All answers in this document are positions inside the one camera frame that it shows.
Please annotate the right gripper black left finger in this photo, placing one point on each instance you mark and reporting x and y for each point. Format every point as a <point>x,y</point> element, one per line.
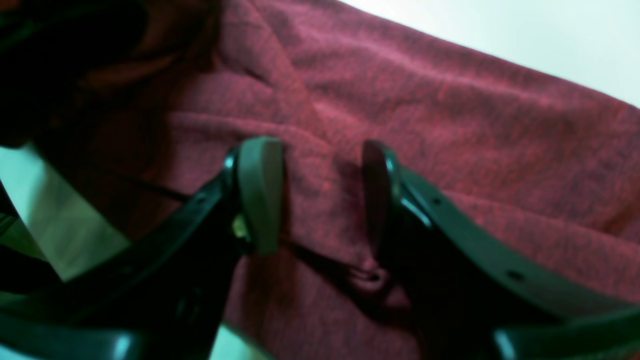
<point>164,297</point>

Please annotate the dark red t-shirt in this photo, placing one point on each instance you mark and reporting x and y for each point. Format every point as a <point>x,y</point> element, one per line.
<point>546,165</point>

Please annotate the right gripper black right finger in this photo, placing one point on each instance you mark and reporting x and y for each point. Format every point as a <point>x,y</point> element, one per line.
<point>496,304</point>

